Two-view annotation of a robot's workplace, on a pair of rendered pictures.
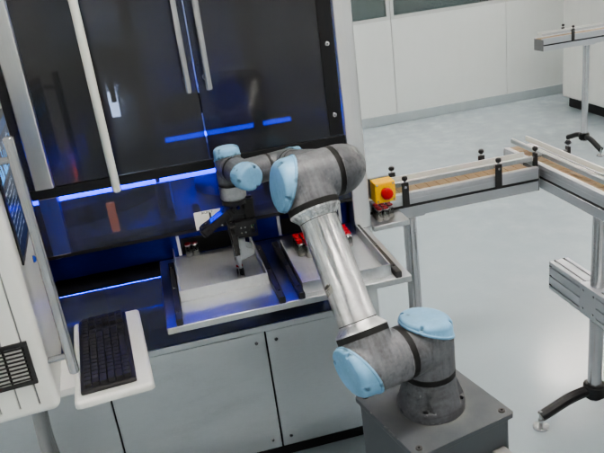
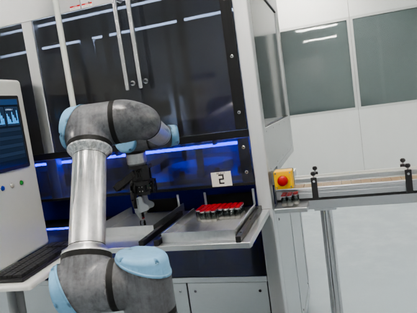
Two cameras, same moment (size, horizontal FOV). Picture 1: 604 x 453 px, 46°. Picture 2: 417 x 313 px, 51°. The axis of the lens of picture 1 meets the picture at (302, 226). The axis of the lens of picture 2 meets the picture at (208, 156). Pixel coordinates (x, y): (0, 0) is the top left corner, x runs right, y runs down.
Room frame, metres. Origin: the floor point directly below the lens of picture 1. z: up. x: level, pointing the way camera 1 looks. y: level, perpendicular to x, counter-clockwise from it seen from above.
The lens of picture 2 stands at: (0.56, -0.84, 1.31)
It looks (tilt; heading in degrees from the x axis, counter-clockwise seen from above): 6 degrees down; 28
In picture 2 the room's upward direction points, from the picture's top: 8 degrees counter-clockwise
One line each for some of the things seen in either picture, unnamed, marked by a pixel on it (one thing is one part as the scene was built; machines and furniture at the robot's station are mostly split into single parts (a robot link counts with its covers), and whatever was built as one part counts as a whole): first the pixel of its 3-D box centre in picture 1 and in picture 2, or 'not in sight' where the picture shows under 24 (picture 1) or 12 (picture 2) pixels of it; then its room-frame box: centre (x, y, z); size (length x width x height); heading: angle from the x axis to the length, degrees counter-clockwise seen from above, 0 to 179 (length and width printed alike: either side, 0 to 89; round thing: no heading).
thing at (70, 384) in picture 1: (96, 358); (33, 266); (1.72, 0.62, 0.79); 0.45 x 0.28 x 0.03; 15
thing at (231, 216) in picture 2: (324, 244); (218, 213); (2.04, -0.06, 0.90); 0.18 x 0.02 x 0.05; 100
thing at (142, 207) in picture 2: (244, 253); (142, 208); (1.90, 0.18, 0.97); 0.06 x 0.03 x 0.09; 100
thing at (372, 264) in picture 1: (332, 256); (211, 222); (1.96, -0.08, 0.90); 0.34 x 0.26 x 0.04; 10
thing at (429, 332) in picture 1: (424, 341); (142, 279); (1.32, -0.23, 0.96); 0.13 x 0.12 x 0.14; 115
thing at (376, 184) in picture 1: (382, 189); (284, 178); (2.23, -0.28, 1.00); 0.08 x 0.07 x 0.07; 10
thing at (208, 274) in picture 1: (217, 264); (141, 218); (2.01, 0.28, 0.90); 0.34 x 0.26 x 0.04; 10
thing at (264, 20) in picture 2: not in sight; (269, 59); (2.68, -0.13, 1.51); 0.85 x 0.01 x 0.59; 10
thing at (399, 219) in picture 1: (385, 218); (292, 205); (2.27, -0.29, 0.87); 0.14 x 0.13 x 0.02; 10
